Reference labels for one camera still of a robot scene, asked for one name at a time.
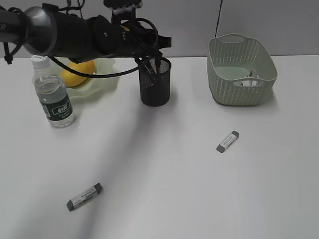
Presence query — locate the white waste paper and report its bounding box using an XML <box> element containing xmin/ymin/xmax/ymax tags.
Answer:
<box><xmin>239</xmin><ymin>70</ymin><xmax>259</xmax><ymax>86</ymax></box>

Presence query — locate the grey white eraser front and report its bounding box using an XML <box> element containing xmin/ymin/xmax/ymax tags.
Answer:
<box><xmin>67</xmin><ymin>183</ymin><xmax>103</xmax><ymax>212</ymax></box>

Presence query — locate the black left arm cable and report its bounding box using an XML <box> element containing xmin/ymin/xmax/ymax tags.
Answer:
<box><xmin>3</xmin><ymin>0</ymin><xmax>161</xmax><ymax>79</ymax></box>

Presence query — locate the clear plastic water bottle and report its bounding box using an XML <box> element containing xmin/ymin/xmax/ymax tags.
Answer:
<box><xmin>31</xmin><ymin>55</ymin><xmax>75</xmax><ymax>128</ymax></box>

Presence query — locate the yellow mango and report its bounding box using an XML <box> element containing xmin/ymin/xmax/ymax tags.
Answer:
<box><xmin>59</xmin><ymin>59</ymin><xmax>96</xmax><ymax>88</ymax></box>

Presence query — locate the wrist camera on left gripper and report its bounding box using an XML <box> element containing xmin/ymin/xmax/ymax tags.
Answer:
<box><xmin>103</xmin><ymin>0</ymin><xmax>143</xmax><ymax>24</ymax></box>

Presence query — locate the black mesh pen holder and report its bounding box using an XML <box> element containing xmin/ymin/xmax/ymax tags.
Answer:
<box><xmin>139</xmin><ymin>58</ymin><xmax>171</xmax><ymax>107</ymax></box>

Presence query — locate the black marker pen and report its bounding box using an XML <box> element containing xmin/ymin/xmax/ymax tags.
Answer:
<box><xmin>143</xmin><ymin>60</ymin><xmax>156</xmax><ymax>85</ymax></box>
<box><xmin>155</xmin><ymin>58</ymin><xmax>161</xmax><ymax>75</ymax></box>

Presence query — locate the pale green wavy glass plate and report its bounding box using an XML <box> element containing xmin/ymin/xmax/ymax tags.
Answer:
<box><xmin>67</xmin><ymin>58</ymin><xmax>119</xmax><ymax>100</ymax></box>

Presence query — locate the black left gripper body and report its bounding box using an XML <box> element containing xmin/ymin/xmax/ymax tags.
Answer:
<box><xmin>91</xmin><ymin>15</ymin><xmax>160</xmax><ymax>58</ymax></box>

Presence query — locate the black wall cable right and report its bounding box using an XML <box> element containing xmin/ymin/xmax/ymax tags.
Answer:
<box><xmin>214</xmin><ymin>0</ymin><xmax>223</xmax><ymax>38</ymax></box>

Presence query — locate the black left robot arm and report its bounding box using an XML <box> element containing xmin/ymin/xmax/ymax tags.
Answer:
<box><xmin>0</xmin><ymin>0</ymin><xmax>171</xmax><ymax>63</ymax></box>

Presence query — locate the pale green woven plastic basket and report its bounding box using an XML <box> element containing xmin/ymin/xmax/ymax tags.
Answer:
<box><xmin>207</xmin><ymin>34</ymin><xmax>278</xmax><ymax>106</ymax></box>

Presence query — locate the grey white eraser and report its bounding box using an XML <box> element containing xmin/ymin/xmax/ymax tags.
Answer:
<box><xmin>67</xmin><ymin>183</ymin><xmax>103</xmax><ymax>212</ymax></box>
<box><xmin>216</xmin><ymin>130</ymin><xmax>239</xmax><ymax>153</ymax></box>

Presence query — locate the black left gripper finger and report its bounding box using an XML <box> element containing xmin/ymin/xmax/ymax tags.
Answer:
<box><xmin>158</xmin><ymin>35</ymin><xmax>172</xmax><ymax>49</ymax></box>

